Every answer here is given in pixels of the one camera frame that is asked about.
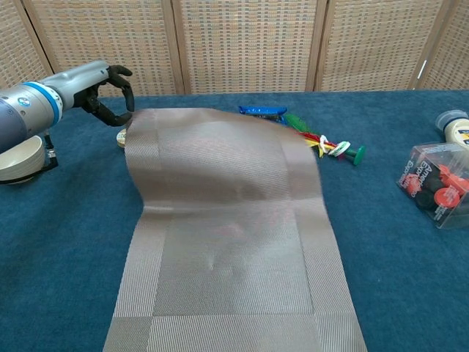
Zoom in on blue tablecloth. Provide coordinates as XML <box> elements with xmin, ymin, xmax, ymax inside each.
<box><xmin>0</xmin><ymin>89</ymin><xmax>469</xmax><ymax>352</ymax></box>

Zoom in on white ribbed bowl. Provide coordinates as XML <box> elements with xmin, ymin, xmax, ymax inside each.
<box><xmin>0</xmin><ymin>134</ymin><xmax>46</xmax><ymax>186</ymax></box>

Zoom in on bamboo folding screen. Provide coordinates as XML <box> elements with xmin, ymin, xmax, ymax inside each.
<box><xmin>0</xmin><ymin>0</ymin><xmax>469</xmax><ymax>100</ymax></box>

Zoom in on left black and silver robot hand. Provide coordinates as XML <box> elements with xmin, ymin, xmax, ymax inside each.
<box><xmin>58</xmin><ymin>60</ymin><xmax>135</xmax><ymax>128</ymax></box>

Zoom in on clear box with red capsules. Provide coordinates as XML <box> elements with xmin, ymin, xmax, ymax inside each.
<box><xmin>396</xmin><ymin>142</ymin><xmax>469</xmax><ymax>230</ymax></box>

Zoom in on mayonnaise squeeze bottle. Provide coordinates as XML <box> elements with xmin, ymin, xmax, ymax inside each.
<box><xmin>435</xmin><ymin>109</ymin><xmax>469</xmax><ymax>144</ymax></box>

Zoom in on blue snack packet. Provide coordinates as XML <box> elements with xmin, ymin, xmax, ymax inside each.
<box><xmin>237</xmin><ymin>105</ymin><xmax>289</xmax><ymax>125</ymax></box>

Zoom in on beige woven placemat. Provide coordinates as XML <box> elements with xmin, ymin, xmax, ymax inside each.
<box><xmin>102</xmin><ymin>107</ymin><xmax>369</xmax><ymax>352</ymax></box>

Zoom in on colourful feather shuttlecock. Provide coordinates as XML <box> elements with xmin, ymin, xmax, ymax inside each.
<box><xmin>284</xmin><ymin>113</ymin><xmax>367</xmax><ymax>166</ymax></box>

